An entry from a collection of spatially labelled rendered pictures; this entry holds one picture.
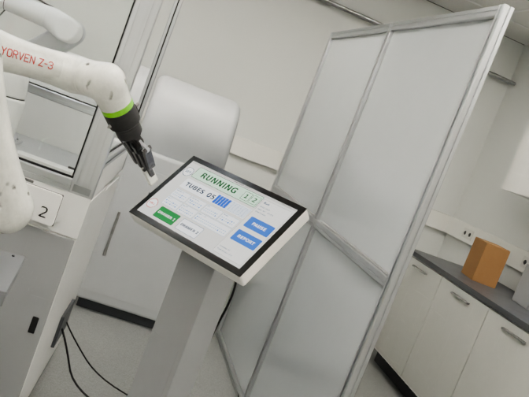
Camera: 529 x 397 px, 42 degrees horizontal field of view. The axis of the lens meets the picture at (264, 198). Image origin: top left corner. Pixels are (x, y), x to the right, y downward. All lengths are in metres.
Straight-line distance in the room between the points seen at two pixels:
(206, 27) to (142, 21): 3.27
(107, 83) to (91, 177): 0.57
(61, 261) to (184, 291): 0.45
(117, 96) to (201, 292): 0.69
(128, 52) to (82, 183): 0.46
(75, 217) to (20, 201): 0.68
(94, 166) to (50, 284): 0.43
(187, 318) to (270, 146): 3.59
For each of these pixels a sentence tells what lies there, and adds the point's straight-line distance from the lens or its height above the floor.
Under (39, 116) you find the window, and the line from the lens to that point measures 2.41.
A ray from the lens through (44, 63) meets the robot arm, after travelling 1.91.
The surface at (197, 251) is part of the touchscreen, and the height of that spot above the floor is 0.96.
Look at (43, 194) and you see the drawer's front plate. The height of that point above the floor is 0.91.
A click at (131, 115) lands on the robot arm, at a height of 1.28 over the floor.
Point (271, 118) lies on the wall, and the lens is 5.69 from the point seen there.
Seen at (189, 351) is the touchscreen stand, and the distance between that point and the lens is 2.29.
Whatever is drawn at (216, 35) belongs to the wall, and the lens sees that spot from 5.61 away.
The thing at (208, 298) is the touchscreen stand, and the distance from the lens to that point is 2.23.
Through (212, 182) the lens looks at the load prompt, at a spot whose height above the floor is 1.15.
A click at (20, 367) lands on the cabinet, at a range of 2.59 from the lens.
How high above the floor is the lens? 1.40
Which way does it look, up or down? 6 degrees down
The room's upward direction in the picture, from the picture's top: 21 degrees clockwise
